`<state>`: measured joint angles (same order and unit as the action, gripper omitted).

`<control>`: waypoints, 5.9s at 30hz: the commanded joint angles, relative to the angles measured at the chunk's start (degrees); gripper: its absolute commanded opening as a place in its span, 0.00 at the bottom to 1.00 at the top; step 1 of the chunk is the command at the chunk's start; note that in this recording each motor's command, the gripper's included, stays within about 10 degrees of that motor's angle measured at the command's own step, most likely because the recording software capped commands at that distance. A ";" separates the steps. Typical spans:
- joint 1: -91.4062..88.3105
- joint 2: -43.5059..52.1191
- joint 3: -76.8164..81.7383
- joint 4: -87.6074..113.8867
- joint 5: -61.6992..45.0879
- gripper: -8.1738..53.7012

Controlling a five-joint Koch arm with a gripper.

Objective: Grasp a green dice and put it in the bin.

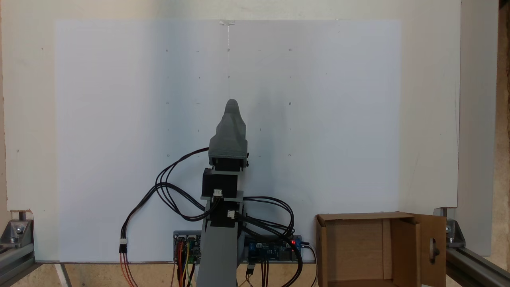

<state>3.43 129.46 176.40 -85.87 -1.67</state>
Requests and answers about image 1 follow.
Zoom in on metal corner bracket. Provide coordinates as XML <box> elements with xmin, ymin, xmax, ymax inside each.
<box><xmin>433</xmin><ymin>207</ymin><xmax>466</xmax><ymax>249</ymax></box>
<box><xmin>0</xmin><ymin>210</ymin><xmax>35</xmax><ymax>249</ymax></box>

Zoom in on black cable with white connector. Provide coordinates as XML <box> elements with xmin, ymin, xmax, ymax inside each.
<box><xmin>118</xmin><ymin>182</ymin><xmax>208</xmax><ymax>254</ymax></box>

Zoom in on black gripper motor cable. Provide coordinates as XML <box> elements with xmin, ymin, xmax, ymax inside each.
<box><xmin>154</xmin><ymin>147</ymin><xmax>219</xmax><ymax>222</ymax></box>

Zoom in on coloured jumper wire bundle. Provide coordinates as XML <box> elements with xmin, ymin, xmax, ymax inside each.
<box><xmin>171</xmin><ymin>238</ymin><xmax>196</xmax><ymax>287</ymax></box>

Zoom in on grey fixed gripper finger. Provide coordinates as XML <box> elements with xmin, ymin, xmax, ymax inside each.
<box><xmin>216</xmin><ymin>99</ymin><xmax>247</xmax><ymax>134</ymax></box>

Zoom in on brown cardboard box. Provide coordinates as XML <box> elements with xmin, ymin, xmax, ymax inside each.
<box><xmin>315</xmin><ymin>212</ymin><xmax>447</xmax><ymax>287</ymax></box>

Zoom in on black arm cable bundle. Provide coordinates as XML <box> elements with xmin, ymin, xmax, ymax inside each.
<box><xmin>237</xmin><ymin>195</ymin><xmax>318</xmax><ymax>287</ymax></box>

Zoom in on orange and red wires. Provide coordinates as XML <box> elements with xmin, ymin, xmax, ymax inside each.
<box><xmin>119</xmin><ymin>252</ymin><xmax>139</xmax><ymax>287</ymax></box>

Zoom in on white paper sheet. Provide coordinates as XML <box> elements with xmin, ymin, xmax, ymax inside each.
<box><xmin>55</xmin><ymin>19</ymin><xmax>401</xmax><ymax>264</ymax></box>

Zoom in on blue circuit board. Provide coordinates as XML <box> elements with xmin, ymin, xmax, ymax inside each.
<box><xmin>243</xmin><ymin>235</ymin><xmax>303</xmax><ymax>262</ymax></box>

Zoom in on aluminium frame post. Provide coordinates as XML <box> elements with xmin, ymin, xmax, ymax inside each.
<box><xmin>0</xmin><ymin>242</ymin><xmax>37</xmax><ymax>287</ymax></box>
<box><xmin>445</xmin><ymin>246</ymin><xmax>510</xmax><ymax>287</ymax></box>

